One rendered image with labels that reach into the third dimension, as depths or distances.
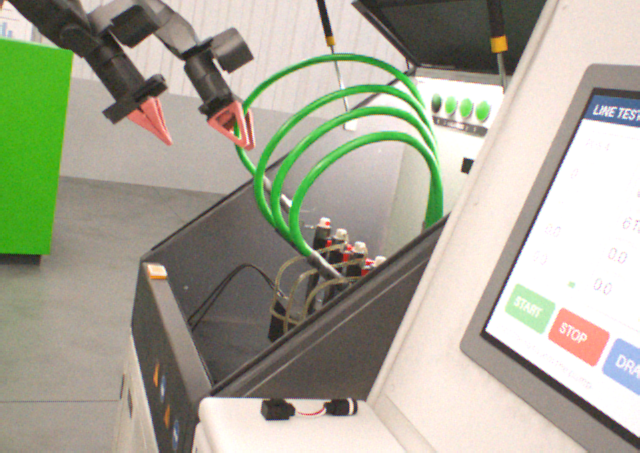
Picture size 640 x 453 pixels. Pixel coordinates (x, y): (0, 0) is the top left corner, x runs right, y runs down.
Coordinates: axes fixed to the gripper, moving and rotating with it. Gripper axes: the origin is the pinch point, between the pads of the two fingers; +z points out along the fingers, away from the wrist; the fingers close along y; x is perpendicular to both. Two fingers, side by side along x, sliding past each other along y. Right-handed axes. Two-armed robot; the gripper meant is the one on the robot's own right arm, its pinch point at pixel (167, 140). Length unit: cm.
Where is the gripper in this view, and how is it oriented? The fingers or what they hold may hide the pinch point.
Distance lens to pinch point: 116.1
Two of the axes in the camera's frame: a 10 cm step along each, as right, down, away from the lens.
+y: 8.2, -5.7, -0.6
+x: -0.5, -1.9, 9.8
